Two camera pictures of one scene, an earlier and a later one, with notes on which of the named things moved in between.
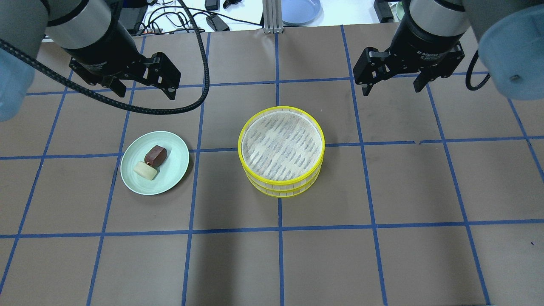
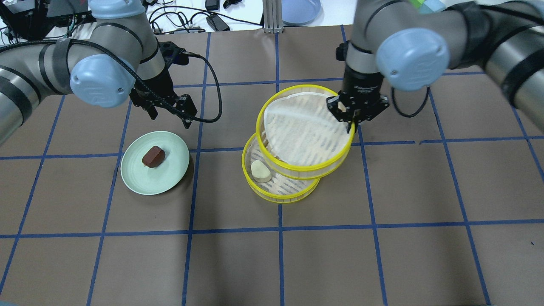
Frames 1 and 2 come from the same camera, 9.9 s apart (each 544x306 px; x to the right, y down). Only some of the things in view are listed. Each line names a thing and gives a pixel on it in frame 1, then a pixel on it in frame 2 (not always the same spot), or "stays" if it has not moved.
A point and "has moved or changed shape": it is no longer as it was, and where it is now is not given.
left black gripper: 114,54 → 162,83
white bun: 145,170 → 260,172
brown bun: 156,156 stays
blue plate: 300,12 stays
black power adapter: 216,23 stays
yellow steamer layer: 281,144 has moved or changed shape
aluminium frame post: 272,16 stays
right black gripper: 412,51 → 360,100
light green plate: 169,174 stays
